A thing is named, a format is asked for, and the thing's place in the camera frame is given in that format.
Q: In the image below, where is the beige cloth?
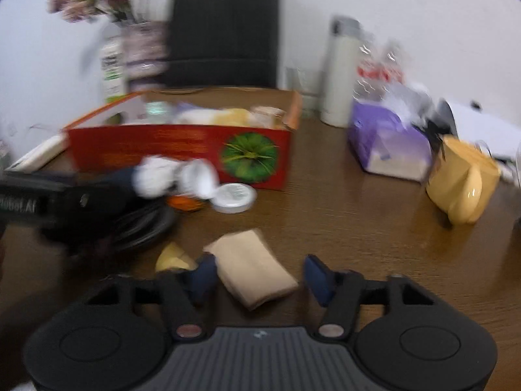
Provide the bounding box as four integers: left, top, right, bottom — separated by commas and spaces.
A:
204, 229, 299, 310

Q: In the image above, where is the white round lid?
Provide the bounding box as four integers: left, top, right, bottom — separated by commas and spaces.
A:
210, 183, 257, 214

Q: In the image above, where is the orange small object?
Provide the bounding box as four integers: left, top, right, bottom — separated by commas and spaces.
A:
167, 195, 206, 213

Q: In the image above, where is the yellow sponge piece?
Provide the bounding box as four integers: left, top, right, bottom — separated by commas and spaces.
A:
155, 243, 198, 272

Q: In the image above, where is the white power strip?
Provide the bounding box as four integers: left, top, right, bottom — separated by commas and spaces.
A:
7, 132, 68, 172

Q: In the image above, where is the clear plastic wrap ball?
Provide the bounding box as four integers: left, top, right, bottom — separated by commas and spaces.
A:
145, 101, 172, 124

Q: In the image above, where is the red cardboard tray box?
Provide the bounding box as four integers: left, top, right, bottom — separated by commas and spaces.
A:
64, 87, 302, 190

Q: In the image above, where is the purple tissue pack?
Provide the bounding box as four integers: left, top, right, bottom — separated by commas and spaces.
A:
347, 102, 432, 183

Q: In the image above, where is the yellow bear mug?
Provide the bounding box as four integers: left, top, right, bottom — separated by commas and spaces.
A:
426, 135, 501, 225

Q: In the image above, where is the white green milk carton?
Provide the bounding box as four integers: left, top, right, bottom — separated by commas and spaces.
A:
100, 36, 127, 103

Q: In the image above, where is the yellow fluffy sponge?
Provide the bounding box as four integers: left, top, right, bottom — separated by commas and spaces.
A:
175, 108, 253, 127

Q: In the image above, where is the purple ceramic vase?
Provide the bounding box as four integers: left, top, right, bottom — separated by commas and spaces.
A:
122, 21, 168, 93

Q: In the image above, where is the small beige wrapped box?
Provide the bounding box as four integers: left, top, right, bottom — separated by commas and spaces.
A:
251, 106, 285, 129

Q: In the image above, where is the black paper bag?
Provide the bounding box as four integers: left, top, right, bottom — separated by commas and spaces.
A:
162, 0, 280, 88

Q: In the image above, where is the plastic water bottle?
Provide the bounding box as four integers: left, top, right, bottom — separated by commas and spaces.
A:
353, 33, 404, 102

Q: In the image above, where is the white thermos bottle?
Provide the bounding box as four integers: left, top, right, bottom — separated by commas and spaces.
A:
320, 16, 362, 128

